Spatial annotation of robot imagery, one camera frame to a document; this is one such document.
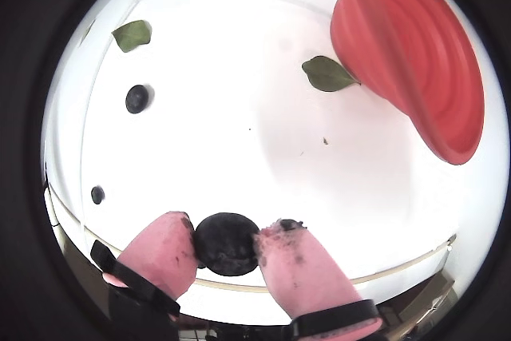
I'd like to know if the white paper sheet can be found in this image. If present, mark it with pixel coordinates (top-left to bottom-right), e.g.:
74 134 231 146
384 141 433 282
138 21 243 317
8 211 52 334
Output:
79 0 458 290

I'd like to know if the red collapsible silicone cup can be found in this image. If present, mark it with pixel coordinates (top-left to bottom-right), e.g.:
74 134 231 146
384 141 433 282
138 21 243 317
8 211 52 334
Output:
329 0 486 166

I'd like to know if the pink covered gripper finger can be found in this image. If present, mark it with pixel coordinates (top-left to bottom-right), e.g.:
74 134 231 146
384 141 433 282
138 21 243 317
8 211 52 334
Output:
89 209 200 341

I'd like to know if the small green leaf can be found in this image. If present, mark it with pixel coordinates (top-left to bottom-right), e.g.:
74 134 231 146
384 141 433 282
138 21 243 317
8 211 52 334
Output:
301 55 362 93

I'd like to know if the pink stained gripper finger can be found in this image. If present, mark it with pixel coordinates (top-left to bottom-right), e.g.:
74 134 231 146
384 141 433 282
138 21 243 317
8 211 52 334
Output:
253 217 384 341

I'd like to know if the large green leaf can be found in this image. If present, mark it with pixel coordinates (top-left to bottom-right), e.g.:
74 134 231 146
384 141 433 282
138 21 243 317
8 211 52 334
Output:
111 19 153 54

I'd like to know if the thin wooden strip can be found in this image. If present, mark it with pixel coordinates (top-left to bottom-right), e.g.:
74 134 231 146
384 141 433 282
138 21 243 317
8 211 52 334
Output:
43 172 458 292

